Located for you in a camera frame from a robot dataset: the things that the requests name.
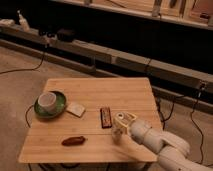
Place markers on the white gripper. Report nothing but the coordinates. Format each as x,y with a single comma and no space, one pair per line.
137,130

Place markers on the white yellow bottle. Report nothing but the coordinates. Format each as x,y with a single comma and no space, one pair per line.
120,124

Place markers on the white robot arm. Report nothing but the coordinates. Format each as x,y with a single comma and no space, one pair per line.
171,150

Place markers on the white spray bottle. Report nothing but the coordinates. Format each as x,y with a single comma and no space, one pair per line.
23,22

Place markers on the brown chocolate bar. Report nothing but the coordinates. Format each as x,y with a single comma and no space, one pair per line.
105,114

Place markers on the wooden table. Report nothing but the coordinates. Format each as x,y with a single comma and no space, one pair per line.
43,143

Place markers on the red-brown sausage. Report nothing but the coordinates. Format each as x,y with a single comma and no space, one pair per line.
74,141

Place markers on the green plate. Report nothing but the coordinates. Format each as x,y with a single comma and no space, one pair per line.
60,107

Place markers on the white cup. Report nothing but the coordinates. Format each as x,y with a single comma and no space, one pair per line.
47,101

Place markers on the black box on ledge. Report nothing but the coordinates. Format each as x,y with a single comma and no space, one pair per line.
66,35

